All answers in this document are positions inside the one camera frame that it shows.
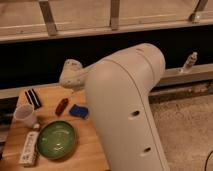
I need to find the small white bottle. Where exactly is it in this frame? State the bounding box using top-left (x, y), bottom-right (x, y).
top-left (180, 52), bottom-right (197, 73)

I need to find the blue toy block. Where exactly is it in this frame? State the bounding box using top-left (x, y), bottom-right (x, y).
top-left (69, 104), bottom-right (89, 119)

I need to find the small white ball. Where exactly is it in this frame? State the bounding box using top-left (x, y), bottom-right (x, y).
top-left (33, 123), bottom-right (40, 131)

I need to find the green bowl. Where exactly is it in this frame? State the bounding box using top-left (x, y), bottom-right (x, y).
top-left (36, 121), bottom-right (77, 160)

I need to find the wooden table board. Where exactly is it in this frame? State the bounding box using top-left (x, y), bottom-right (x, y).
top-left (0, 86), bottom-right (109, 171)

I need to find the white remote control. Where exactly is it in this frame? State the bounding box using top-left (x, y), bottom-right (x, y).
top-left (19, 131), bottom-right (38, 167)

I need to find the white ceramic cup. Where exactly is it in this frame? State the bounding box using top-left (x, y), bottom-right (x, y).
top-left (14, 104), bottom-right (38, 128)

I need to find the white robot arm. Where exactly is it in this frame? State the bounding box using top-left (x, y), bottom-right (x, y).
top-left (59, 43), bottom-right (170, 171)

